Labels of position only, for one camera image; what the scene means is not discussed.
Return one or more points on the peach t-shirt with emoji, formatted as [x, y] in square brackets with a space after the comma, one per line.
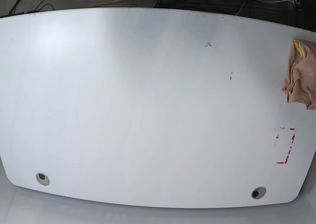
[300, 76]

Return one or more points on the right table grommet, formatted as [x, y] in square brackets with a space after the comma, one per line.
[258, 193]

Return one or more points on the table grommet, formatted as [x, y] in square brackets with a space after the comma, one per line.
[258, 193]
[42, 179]

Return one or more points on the red tape rectangle marking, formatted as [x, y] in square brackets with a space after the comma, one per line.
[283, 145]

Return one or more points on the left table grommet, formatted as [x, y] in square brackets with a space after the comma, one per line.
[42, 179]

